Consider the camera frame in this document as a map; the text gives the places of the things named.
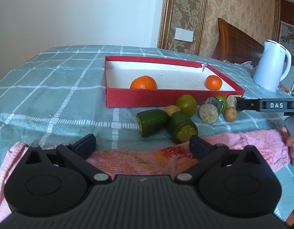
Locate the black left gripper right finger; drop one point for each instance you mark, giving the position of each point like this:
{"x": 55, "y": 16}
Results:
{"x": 208, "y": 156}

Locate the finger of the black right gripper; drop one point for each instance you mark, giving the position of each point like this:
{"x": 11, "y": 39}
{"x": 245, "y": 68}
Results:
{"x": 285, "y": 105}

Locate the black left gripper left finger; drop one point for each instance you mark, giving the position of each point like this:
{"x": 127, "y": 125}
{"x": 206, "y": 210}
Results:
{"x": 75, "y": 155}

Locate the green cucumber piece cut face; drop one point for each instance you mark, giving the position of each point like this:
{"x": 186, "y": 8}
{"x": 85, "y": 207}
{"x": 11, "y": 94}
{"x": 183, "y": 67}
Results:
{"x": 181, "y": 127}

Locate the small dark sugarcane piece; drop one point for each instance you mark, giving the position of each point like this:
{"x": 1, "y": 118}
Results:
{"x": 231, "y": 101}

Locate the small brown longan fruit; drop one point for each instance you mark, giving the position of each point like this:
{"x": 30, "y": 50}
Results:
{"x": 230, "y": 114}

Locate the small green tomato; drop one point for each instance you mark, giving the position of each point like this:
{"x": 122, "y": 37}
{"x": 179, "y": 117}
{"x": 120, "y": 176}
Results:
{"x": 223, "y": 102}

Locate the large green tomato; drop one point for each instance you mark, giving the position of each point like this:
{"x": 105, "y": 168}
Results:
{"x": 187, "y": 104}

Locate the small orange mandarin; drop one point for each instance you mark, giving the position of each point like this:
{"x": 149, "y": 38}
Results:
{"x": 213, "y": 82}

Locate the brown kiwi-like fruit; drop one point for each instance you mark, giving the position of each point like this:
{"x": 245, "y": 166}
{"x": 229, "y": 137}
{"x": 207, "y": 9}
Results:
{"x": 170, "y": 110}

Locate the green cucumber end piece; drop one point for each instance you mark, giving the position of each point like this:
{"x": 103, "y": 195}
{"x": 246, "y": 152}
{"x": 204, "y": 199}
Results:
{"x": 151, "y": 121}

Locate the large orange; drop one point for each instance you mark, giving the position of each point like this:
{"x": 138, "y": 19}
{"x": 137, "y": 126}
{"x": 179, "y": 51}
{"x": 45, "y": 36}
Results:
{"x": 144, "y": 83}

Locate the person's right hand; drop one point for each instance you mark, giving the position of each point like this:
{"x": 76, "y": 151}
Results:
{"x": 289, "y": 143}

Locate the pink towel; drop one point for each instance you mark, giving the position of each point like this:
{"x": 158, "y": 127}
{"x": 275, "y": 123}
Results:
{"x": 244, "y": 145}

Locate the white electric kettle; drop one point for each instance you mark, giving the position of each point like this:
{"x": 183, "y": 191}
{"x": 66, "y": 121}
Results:
{"x": 273, "y": 67}

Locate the wooden headboard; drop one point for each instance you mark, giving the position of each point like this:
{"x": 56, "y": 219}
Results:
{"x": 236, "y": 46}

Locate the red shallow cardboard box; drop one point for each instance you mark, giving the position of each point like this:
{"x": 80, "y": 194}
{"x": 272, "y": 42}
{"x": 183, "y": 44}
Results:
{"x": 174, "y": 78}

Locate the white wall switch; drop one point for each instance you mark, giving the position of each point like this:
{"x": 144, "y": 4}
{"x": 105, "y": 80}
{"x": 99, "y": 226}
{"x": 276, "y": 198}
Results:
{"x": 183, "y": 35}

